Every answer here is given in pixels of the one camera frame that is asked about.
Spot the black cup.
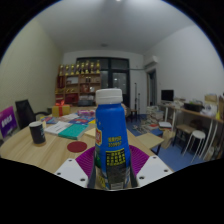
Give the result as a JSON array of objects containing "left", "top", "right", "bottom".
[{"left": 28, "top": 120, "right": 47, "bottom": 145}]

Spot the group of colourful books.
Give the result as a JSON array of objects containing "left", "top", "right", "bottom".
[{"left": 40, "top": 109, "right": 97, "bottom": 126}]

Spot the black printer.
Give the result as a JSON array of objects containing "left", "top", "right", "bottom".
[{"left": 183, "top": 102, "right": 205, "bottom": 113}]

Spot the purple sign board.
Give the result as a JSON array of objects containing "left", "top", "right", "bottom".
[{"left": 0, "top": 106, "right": 19, "bottom": 139}]

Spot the white round stool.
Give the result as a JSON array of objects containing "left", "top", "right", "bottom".
[{"left": 181, "top": 129, "right": 207, "bottom": 159}]

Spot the teal book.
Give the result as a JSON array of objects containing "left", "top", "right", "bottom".
[{"left": 57, "top": 123, "right": 90, "bottom": 141}]

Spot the yellow gift box red ribbon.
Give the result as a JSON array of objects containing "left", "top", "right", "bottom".
[{"left": 51, "top": 101, "right": 72, "bottom": 118}]

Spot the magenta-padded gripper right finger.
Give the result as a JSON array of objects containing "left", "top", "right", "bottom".
[{"left": 128, "top": 144, "right": 174, "bottom": 188}]

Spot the white booklet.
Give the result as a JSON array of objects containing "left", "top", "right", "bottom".
[{"left": 44, "top": 120, "right": 73, "bottom": 136}]

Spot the dark wooden stool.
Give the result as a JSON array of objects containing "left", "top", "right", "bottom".
[{"left": 171, "top": 124, "right": 197, "bottom": 151}]

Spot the white air conditioner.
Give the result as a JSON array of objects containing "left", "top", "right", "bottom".
[{"left": 143, "top": 55, "right": 160, "bottom": 69}]

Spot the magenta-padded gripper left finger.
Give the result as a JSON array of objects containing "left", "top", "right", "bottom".
[{"left": 54, "top": 146, "right": 98, "bottom": 190}]

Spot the black office chair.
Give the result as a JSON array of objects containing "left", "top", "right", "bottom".
[{"left": 14, "top": 99, "right": 50, "bottom": 130}]

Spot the black computer monitor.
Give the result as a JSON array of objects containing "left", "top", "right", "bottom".
[{"left": 160, "top": 89, "right": 175, "bottom": 103}]

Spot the blue drink bottle white cap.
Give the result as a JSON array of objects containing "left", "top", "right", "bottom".
[{"left": 94, "top": 88, "right": 132, "bottom": 192}]

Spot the long wooden side desk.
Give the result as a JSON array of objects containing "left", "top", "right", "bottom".
[{"left": 158, "top": 103, "right": 224, "bottom": 161}]

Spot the wooden shelf unit with trophies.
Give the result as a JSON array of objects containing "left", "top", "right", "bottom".
[{"left": 54, "top": 60, "right": 102, "bottom": 107}]

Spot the flat round red coaster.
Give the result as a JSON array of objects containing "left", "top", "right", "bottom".
[{"left": 66, "top": 140, "right": 88, "bottom": 154}]

